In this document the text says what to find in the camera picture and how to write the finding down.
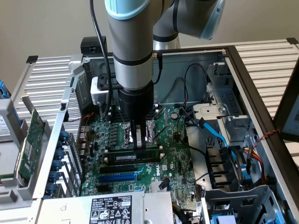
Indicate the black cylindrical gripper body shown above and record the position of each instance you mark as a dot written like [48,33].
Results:
[135,105]

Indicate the green RAM stick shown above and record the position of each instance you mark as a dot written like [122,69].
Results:
[123,158]

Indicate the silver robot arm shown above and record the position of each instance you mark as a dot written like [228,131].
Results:
[130,46]

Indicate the black RAM slot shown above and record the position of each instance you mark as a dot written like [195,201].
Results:
[114,119]
[114,115]
[114,109]
[105,160]
[114,112]
[121,150]

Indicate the CPU socket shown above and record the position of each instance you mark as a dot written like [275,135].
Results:
[125,137]

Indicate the metal socket cover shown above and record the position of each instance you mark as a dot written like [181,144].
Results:
[150,128]

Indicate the thin metal locking lever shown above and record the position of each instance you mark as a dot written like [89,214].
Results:
[160,134]
[120,116]

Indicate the green Dell motherboard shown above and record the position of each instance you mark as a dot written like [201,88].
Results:
[168,149]

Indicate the coin cell battery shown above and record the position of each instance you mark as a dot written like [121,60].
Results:
[174,115]

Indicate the long black expansion slot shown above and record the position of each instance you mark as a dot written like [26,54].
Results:
[116,170]

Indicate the blue expansion slot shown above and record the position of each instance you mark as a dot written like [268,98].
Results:
[116,179]

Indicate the silver finned heatsink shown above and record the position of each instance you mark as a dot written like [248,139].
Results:
[155,185]

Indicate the open black PC case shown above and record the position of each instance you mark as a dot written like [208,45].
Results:
[172,65]

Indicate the short black expansion slot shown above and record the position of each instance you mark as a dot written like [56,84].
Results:
[102,188]

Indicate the blue slot retainer clip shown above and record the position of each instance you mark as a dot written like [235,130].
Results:
[63,135]
[54,176]
[51,188]
[60,144]
[56,165]
[59,155]

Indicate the black box with port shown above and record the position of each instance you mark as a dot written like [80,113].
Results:
[91,45]

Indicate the black plastic fan shroud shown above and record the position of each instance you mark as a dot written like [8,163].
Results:
[218,163]

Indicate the grey metal disk bay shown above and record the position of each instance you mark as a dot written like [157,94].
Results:
[224,98]

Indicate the grey power supply unit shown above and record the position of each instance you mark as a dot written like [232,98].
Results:
[77,210]

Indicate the green graphics card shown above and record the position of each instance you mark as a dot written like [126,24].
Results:
[31,144]

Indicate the grey metal drive cage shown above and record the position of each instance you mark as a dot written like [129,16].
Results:
[233,200]

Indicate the black table end cap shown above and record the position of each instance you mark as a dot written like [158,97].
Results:
[292,40]
[32,59]

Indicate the grey plastic parts rack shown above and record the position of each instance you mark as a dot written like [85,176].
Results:
[9,161]

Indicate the silver hard disk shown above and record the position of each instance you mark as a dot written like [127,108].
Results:
[4,128]

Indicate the blue disk caddy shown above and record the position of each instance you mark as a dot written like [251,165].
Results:
[4,89]

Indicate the dark framed panel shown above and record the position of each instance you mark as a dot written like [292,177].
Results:
[278,130]

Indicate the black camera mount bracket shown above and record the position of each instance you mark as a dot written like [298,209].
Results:
[104,81]

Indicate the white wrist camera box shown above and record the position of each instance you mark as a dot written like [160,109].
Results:
[97,93]

